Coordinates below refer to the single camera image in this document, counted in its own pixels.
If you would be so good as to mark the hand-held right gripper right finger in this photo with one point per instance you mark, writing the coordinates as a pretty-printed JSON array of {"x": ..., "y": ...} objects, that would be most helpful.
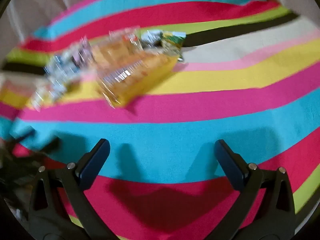
[{"x": 228, "y": 163}]

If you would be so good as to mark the blue snack packet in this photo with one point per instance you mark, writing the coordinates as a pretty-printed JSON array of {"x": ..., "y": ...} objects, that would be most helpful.
[{"x": 62, "y": 70}]

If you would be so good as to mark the orange snack packet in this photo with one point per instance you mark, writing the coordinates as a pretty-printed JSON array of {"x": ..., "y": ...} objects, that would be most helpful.
[{"x": 132, "y": 67}]

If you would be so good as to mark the striped colourful tablecloth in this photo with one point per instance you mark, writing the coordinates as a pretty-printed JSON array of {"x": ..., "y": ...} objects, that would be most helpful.
[{"x": 175, "y": 135}]

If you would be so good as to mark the small white blue packet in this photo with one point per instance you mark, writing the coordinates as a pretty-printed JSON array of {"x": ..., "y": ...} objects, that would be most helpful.
[{"x": 150, "y": 38}]

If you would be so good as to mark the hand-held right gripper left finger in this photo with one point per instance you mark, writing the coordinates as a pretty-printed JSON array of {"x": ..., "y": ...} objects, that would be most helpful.
[{"x": 96, "y": 160}]

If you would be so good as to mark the pink silver snack packet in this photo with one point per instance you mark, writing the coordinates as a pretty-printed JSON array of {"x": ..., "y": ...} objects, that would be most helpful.
[{"x": 83, "y": 50}]

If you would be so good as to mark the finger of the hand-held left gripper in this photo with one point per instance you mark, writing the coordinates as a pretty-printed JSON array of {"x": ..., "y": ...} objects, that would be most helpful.
[{"x": 50, "y": 145}]

